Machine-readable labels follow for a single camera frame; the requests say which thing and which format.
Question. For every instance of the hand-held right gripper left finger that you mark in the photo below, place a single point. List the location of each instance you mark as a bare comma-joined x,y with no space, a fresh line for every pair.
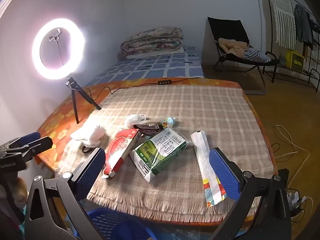
93,172

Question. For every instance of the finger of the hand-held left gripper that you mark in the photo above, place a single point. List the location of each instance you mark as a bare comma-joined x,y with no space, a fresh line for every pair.
31,137
40,146

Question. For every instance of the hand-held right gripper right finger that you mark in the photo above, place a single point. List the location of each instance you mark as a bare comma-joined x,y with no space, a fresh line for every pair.
225,175

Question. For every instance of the long white paper wrapper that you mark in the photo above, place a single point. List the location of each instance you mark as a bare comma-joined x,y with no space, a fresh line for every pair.
203,160

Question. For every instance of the red and white box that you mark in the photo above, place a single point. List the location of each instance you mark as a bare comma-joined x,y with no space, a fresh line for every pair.
120,147

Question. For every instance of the white tissue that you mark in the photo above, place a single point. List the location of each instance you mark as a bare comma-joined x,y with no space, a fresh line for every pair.
90,133

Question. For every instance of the blue plastic basket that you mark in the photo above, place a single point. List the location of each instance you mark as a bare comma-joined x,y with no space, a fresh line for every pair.
112,221

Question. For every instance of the white green snack packet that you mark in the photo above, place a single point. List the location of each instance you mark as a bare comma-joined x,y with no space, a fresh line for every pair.
160,152

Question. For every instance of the black tripod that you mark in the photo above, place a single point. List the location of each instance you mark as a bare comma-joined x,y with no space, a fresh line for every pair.
74,97

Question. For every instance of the dark chocolate bar wrapper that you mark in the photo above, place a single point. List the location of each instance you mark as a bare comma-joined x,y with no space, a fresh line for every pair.
147,128

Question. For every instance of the clear plastic wrapper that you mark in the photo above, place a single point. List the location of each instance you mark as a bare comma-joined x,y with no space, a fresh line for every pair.
150,122

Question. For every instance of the pale blue packet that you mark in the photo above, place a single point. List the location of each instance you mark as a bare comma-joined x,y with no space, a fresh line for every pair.
169,121

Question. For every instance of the beige plaid blanket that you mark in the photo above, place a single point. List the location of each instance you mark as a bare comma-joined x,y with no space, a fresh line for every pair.
190,105

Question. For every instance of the black phone clamp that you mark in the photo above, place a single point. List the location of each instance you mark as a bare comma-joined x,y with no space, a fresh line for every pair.
55,36

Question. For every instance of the bed with blue checked sheet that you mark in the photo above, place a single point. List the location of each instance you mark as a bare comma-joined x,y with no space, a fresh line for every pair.
155,68

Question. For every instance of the striped cloth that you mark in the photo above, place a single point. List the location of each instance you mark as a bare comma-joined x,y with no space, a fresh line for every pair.
255,56

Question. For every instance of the beige cloth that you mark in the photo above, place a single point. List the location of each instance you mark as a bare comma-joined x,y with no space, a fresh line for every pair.
231,45

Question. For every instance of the yellow crate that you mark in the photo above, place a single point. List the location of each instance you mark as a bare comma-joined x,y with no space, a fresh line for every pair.
295,60

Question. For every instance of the folded floral quilt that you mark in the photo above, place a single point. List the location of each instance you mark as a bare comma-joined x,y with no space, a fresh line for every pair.
152,40

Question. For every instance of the black folding chair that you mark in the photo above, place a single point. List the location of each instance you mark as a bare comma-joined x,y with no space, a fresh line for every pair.
225,28

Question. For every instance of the black clothes rack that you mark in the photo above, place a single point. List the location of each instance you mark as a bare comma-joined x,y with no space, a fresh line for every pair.
271,17

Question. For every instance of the dark jacket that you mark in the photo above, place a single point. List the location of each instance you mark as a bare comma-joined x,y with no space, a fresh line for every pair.
303,26

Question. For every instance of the white striped towel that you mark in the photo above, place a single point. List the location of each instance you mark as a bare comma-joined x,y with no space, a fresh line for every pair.
283,17

